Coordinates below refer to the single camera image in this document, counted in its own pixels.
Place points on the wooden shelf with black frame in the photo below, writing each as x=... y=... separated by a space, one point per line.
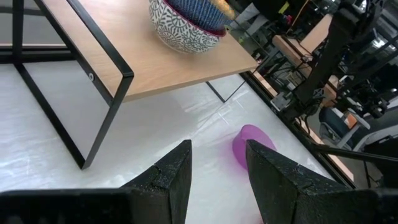
x=174 y=62

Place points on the yellow floral blue ceramic bowl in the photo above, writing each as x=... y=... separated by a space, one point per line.
x=199 y=12

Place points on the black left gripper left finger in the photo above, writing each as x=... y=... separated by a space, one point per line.
x=168 y=186

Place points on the purple plastic bowl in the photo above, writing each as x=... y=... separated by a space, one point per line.
x=248 y=132

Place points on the black metal rig frame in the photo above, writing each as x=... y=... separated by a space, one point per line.
x=357 y=154

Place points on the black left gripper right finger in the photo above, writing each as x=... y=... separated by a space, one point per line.
x=280 y=186

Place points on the red leaf-pattern ceramic bowl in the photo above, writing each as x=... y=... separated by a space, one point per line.
x=180 y=34

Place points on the grey office chair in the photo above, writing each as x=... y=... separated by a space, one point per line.
x=334 y=124

